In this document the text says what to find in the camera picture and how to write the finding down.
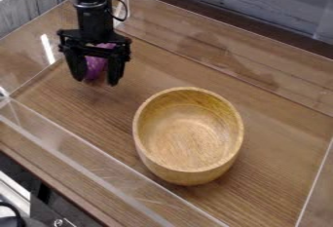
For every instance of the clear acrylic corner bracket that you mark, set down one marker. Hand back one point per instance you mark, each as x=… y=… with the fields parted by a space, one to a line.
x=121 y=11

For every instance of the clear acrylic enclosure walls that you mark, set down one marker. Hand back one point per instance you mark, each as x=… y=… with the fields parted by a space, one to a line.
x=67 y=130

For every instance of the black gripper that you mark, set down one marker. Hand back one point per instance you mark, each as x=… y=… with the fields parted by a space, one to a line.
x=94 y=40

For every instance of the oval wooden bowl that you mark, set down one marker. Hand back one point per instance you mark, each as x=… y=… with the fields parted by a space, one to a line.
x=188 y=132

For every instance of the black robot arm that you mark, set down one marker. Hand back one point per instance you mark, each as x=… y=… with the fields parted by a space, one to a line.
x=95 y=40

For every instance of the purple toy eggplant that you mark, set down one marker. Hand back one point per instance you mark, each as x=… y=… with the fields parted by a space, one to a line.
x=97 y=65

